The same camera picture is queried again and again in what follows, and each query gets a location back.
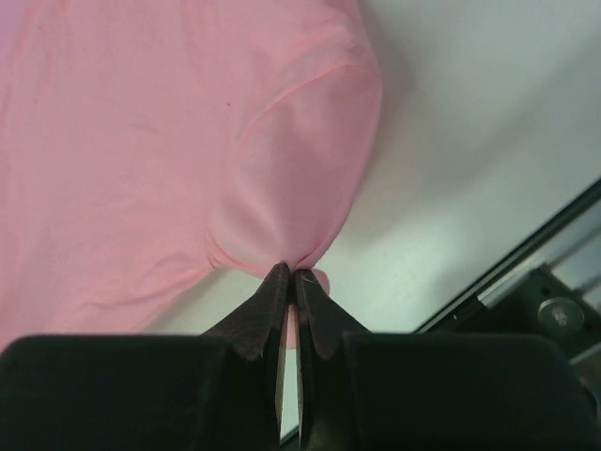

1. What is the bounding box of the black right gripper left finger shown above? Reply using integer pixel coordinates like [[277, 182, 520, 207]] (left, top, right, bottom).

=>
[[1, 263, 289, 450]]

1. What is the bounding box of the pink t shirt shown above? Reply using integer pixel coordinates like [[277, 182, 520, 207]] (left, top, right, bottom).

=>
[[1, 1, 382, 344]]

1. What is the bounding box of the aluminium frame rail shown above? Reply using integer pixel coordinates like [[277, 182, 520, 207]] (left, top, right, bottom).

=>
[[478, 178, 601, 311]]

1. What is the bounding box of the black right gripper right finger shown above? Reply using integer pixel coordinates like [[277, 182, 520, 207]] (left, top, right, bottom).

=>
[[294, 271, 600, 450]]

